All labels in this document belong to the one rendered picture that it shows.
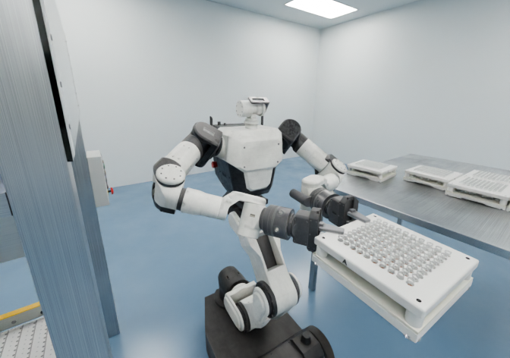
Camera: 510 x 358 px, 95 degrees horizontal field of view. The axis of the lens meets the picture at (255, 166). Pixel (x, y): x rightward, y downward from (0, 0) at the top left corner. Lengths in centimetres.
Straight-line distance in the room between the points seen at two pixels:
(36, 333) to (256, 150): 79
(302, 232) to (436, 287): 28
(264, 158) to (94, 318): 72
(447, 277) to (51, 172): 67
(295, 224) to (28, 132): 54
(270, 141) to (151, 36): 352
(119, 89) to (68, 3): 109
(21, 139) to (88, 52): 378
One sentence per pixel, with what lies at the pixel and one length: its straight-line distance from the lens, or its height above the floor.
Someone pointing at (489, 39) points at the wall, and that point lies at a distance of 474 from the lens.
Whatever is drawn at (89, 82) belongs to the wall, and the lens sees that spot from 409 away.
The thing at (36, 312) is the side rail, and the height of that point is 83.
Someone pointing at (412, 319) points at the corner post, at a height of 100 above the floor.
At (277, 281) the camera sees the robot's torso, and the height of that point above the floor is 65.
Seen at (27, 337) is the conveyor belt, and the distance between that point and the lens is 86.
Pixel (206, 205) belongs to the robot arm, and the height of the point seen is 107.
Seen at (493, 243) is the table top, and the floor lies 85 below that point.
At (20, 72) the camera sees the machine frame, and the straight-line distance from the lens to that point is 37.
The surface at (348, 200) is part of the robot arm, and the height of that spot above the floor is 108.
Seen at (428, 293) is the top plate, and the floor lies 103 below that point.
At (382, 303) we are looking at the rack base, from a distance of 57.
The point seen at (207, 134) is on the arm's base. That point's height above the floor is 123.
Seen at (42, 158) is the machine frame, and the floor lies 129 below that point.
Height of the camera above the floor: 136
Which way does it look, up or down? 16 degrees down
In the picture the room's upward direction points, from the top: 1 degrees clockwise
